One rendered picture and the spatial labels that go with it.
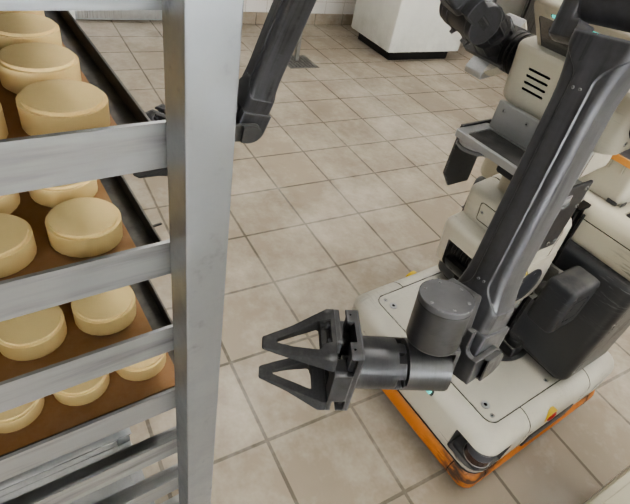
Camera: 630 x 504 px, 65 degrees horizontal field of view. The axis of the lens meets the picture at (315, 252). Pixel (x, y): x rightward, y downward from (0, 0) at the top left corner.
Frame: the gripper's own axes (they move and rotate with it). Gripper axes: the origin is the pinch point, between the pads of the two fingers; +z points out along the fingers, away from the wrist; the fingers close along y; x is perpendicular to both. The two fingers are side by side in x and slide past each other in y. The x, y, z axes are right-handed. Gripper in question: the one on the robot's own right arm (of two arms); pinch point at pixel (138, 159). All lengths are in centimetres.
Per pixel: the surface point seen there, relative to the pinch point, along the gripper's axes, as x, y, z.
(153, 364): -27.8, -1.7, 28.5
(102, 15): 264, 94, -241
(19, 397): -26.1, -9.5, 39.6
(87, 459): 9, 80, 17
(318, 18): 154, 96, -396
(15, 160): -28, -28, 36
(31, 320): -22.3, -11.0, 35.0
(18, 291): -27, -20, 38
